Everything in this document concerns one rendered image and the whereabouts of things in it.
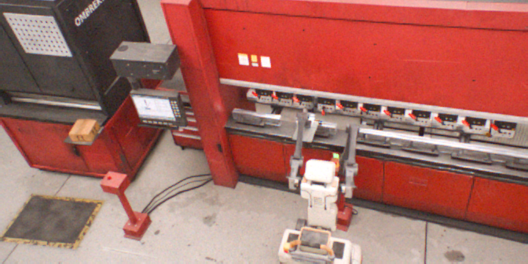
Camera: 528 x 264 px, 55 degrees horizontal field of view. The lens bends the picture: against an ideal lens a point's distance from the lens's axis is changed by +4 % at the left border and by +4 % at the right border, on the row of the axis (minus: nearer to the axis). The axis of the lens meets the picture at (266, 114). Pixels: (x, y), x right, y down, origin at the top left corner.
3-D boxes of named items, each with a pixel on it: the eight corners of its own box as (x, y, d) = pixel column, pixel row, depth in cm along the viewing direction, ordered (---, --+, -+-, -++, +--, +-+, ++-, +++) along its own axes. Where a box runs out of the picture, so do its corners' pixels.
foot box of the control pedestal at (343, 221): (327, 225, 490) (327, 218, 482) (335, 207, 506) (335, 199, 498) (346, 232, 483) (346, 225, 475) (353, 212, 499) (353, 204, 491)
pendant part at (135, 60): (138, 131, 462) (108, 58, 405) (149, 113, 479) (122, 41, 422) (188, 137, 449) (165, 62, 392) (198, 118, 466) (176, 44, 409)
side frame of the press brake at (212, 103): (214, 185, 547) (159, 1, 393) (241, 132, 604) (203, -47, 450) (234, 189, 539) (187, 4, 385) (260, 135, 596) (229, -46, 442)
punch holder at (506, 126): (490, 135, 399) (494, 120, 387) (490, 128, 404) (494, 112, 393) (512, 138, 394) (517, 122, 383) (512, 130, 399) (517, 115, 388)
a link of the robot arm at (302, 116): (295, 113, 382) (308, 115, 381) (297, 110, 395) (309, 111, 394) (289, 167, 389) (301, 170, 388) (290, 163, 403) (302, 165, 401)
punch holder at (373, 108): (362, 116, 431) (362, 103, 420) (364, 110, 436) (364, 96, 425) (379, 119, 426) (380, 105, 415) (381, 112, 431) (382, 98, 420)
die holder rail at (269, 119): (233, 119, 493) (232, 111, 487) (236, 115, 497) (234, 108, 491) (280, 126, 477) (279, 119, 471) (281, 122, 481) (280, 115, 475)
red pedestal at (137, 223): (122, 236, 511) (95, 185, 455) (136, 217, 527) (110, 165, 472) (140, 241, 504) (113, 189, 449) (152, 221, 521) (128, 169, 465)
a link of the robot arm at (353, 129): (349, 119, 392) (361, 120, 391) (346, 125, 404) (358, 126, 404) (343, 173, 375) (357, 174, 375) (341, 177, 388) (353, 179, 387)
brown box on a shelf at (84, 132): (63, 142, 481) (58, 133, 473) (78, 124, 499) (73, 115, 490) (90, 146, 473) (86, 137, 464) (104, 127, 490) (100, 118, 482)
